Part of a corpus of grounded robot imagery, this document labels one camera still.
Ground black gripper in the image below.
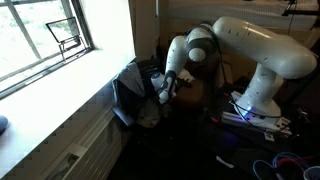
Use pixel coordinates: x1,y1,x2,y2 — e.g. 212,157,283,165
158,77,175,104

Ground grey pair of shorts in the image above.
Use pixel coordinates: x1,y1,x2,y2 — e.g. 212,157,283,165
137,99,172,128

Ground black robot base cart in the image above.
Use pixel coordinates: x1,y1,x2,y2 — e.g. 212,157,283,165
197,94,320,167

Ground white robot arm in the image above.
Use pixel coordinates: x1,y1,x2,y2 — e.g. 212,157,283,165
153,16,317,117

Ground grey shirt on chair back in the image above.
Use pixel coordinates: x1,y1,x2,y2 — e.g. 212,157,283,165
118,62,145,97

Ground black office chair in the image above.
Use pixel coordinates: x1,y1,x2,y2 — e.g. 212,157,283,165
112,59,160,127

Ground white round cup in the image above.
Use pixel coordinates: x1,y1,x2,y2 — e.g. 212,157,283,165
303,166,320,180

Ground maroon blue cap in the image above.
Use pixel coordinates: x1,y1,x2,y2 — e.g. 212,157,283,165
0,115,8,135

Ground white wall radiator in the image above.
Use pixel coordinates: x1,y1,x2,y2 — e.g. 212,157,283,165
1,102,128,180

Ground black wire frame stand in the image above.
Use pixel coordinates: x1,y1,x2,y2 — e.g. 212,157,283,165
46,17,89,61

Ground blue coiled cable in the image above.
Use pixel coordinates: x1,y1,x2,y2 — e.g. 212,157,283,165
251,151,314,180

